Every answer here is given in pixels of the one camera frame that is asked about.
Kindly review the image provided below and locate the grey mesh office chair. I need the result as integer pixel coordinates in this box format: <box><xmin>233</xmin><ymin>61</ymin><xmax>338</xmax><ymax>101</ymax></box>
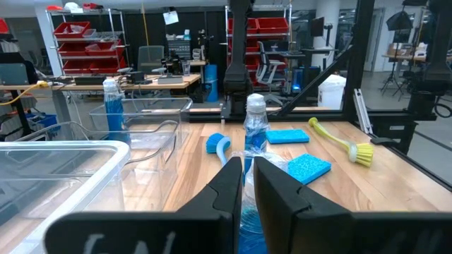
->
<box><xmin>136</xmin><ymin>44</ymin><xmax>166</xmax><ymax>74</ymax></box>

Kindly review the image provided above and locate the black equipment column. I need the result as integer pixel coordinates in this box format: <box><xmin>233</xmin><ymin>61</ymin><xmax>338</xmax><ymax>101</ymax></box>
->
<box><xmin>405</xmin><ymin>0</ymin><xmax>452</xmax><ymax>121</ymax></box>

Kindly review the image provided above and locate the yellow extension cable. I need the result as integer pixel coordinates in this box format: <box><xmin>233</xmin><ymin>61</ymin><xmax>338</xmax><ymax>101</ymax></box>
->
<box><xmin>0</xmin><ymin>80</ymin><xmax>49</xmax><ymax>107</ymax></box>

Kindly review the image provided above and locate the metal shelf with red bins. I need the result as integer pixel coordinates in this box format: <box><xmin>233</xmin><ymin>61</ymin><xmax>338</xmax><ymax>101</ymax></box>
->
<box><xmin>225</xmin><ymin>4</ymin><xmax>294</xmax><ymax>71</ymax></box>
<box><xmin>44</xmin><ymin>7</ymin><xmax>129</xmax><ymax>77</ymax></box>

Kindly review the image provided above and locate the black aluminium rig frame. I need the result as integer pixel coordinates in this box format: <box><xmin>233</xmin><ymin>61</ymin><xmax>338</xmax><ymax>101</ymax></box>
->
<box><xmin>185</xmin><ymin>0</ymin><xmax>452</xmax><ymax>193</ymax></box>

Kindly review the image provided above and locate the white office chair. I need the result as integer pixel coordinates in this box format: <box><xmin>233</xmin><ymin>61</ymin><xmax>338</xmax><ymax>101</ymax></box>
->
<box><xmin>254</xmin><ymin>40</ymin><xmax>287</xmax><ymax>98</ymax></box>

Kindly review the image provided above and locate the white paper sign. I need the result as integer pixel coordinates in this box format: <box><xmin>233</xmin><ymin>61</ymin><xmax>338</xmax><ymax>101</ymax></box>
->
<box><xmin>162</xmin><ymin>9</ymin><xmax>180</xmax><ymax>26</ymax></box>

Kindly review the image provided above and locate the black monitor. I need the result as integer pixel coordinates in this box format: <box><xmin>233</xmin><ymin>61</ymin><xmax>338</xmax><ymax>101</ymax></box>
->
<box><xmin>309</xmin><ymin>16</ymin><xmax>325</xmax><ymax>38</ymax></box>

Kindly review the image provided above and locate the black studio light stand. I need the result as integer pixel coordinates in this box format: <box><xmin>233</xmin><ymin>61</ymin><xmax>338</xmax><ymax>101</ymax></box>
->
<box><xmin>379</xmin><ymin>9</ymin><xmax>415</xmax><ymax>96</ymax></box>

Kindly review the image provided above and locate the blue storage crate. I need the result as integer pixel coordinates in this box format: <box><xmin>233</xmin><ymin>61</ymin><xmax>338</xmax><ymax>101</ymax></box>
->
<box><xmin>25</xmin><ymin>113</ymin><xmax>58</xmax><ymax>132</ymax></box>

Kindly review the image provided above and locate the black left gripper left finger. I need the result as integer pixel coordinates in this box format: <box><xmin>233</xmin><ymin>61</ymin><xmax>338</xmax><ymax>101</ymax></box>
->
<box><xmin>44</xmin><ymin>157</ymin><xmax>244</xmax><ymax>254</ymax></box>

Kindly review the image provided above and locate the black drawer cabinet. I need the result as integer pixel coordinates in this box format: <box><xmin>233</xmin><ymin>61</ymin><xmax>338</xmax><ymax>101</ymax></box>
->
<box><xmin>165</xmin><ymin>37</ymin><xmax>192</xmax><ymax>61</ymax></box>

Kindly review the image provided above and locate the light blue sponge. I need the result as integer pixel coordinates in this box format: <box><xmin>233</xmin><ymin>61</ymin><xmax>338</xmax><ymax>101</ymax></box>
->
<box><xmin>265</xmin><ymin>128</ymin><xmax>311</xmax><ymax>145</ymax></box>
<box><xmin>286</xmin><ymin>152</ymin><xmax>333</xmax><ymax>186</ymax></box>

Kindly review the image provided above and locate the tall clear plastic tub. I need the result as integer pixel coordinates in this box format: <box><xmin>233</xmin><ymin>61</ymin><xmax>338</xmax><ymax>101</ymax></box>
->
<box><xmin>0</xmin><ymin>140</ymin><xmax>131</xmax><ymax>254</ymax></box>

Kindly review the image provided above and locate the blue dish brush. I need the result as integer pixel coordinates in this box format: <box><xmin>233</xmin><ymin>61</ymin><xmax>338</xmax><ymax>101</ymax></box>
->
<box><xmin>206</xmin><ymin>133</ymin><xmax>233</xmax><ymax>167</ymax></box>

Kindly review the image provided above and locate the blue barrel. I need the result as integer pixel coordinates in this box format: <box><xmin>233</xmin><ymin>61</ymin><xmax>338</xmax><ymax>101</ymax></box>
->
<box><xmin>203</xmin><ymin>63</ymin><xmax>219</xmax><ymax>103</ymax></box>

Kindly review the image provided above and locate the long wooden workbench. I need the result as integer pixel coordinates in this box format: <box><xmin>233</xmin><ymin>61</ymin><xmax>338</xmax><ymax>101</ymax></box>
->
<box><xmin>0</xmin><ymin>72</ymin><xmax>202</xmax><ymax>123</ymax></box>

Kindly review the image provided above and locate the yellow dish brush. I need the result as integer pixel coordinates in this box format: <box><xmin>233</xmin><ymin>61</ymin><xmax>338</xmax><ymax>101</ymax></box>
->
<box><xmin>308</xmin><ymin>116</ymin><xmax>375</xmax><ymax>168</ymax></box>

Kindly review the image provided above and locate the white plastic bin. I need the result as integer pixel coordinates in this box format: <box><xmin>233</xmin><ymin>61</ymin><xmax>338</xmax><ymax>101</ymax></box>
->
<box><xmin>316</xmin><ymin>73</ymin><xmax>347</xmax><ymax>111</ymax></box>

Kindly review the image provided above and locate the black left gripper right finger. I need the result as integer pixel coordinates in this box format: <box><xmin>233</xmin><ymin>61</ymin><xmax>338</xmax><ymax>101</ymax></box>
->
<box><xmin>253</xmin><ymin>156</ymin><xmax>452</xmax><ymax>254</ymax></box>

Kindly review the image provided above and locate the silver aluminium extrusion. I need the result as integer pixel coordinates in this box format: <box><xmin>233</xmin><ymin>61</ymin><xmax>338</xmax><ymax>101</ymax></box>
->
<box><xmin>352</xmin><ymin>87</ymin><xmax>374</xmax><ymax>135</ymax></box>

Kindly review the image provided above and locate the low clear plastic bin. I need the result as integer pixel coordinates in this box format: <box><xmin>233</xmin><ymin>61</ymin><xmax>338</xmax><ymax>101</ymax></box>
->
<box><xmin>16</xmin><ymin>119</ymin><xmax>181</xmax><ymax>212</ymax></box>
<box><xmin>88</xmin><ymin>97</ymin><xmax>194</xmax><ymax>149</ymax></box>

